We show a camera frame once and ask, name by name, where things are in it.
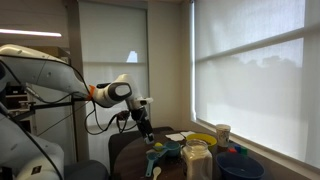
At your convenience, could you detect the long ceiling light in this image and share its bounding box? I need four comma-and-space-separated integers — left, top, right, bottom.
0, 28, 63, 38

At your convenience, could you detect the white paper napkin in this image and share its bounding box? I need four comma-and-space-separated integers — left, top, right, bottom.
179, 130, 196, 138
165, 132, 185, 142

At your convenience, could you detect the white plastic spoon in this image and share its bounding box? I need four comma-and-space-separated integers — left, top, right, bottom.
152, 166, 163, 180

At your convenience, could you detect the glass jar with white powder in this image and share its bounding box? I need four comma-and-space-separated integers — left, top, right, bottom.
182, 139, 214, 180

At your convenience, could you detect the blue plastic scoop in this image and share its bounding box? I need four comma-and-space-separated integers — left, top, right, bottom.
144, 152, 161, 178

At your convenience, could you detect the grey rounded cushion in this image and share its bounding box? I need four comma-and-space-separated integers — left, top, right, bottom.
63, 159, 110, 180

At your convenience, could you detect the round dark wooden table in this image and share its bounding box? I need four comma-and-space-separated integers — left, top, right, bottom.
113, 130, 268, 180

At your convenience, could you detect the narrow white roller blind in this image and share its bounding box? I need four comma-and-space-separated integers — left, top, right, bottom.
78, 1, 150, 134

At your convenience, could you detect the teal measuring cup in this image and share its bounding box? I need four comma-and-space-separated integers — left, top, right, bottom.
153, 140, 182, 159

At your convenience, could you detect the dark blue bowl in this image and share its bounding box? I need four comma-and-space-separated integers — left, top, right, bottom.
215, 152, 266, 180

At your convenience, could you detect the black tripod stand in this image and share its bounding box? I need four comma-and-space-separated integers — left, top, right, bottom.
13, 96, 94, 163

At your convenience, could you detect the yellow plastic bowl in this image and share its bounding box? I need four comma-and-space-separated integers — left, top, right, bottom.
185, 133, 218, 150

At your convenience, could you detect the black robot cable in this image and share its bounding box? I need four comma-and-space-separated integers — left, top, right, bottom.
83, 100, 138, 136

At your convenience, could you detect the large white roller blind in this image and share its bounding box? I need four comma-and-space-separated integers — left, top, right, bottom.
194, 0, 320, 169

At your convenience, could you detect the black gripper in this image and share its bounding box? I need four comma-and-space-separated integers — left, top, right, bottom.
129, 106, 156, 145

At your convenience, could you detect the shelf unit with items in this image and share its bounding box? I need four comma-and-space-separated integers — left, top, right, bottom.
4, 84, 38, 134

